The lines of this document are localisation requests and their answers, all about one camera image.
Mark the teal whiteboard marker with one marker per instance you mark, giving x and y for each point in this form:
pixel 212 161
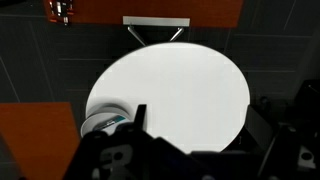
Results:
pixel 110 122

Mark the white round bowl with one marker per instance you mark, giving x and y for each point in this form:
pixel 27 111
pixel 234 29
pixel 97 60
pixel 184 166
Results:
pixel 100 116

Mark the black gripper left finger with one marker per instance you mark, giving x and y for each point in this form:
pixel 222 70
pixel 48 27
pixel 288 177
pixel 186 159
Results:
pixel 140 115

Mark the silver table base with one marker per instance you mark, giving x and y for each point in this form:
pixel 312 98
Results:
pixel 156 21

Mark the small shiny metal object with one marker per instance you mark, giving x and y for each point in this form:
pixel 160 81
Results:
pixel 61 10

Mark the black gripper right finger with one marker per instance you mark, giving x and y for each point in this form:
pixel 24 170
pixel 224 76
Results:
pixel 258 128

